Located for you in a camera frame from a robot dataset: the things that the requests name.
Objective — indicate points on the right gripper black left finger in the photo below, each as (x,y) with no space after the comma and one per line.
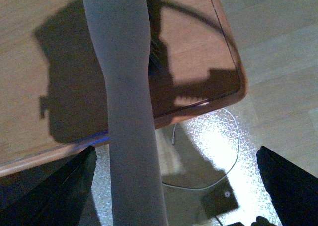
(57,201)

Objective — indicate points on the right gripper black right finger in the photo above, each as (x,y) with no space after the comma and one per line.
(293,191)

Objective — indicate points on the beige hand brush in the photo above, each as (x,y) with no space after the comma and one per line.
(120,33)

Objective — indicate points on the black box on floor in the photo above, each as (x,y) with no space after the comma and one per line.
(219,199)

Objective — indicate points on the wooden side table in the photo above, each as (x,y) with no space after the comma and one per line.
(52,90)

